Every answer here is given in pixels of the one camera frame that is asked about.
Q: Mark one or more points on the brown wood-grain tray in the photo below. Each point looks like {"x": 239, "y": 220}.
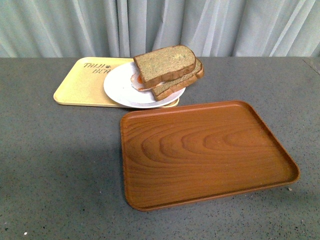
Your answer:
{"x": 186, "y": 154}

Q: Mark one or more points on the grey pleated curtain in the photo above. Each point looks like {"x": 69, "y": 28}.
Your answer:
{"x": 126, "y": 28}

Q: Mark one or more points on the yellow bear tray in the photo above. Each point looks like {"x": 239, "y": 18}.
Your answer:
{"x": 84, "y": 84}

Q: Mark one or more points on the white round plate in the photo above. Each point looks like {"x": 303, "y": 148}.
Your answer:
{"x": 118, "y": 87}

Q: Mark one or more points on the fake fried egg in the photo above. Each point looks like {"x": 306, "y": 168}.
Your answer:
{"x": 136, "y": 83}

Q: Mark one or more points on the bread slice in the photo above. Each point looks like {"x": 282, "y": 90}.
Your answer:
{"x": 165, "y": 64}
{"x": 168, "y": 88}

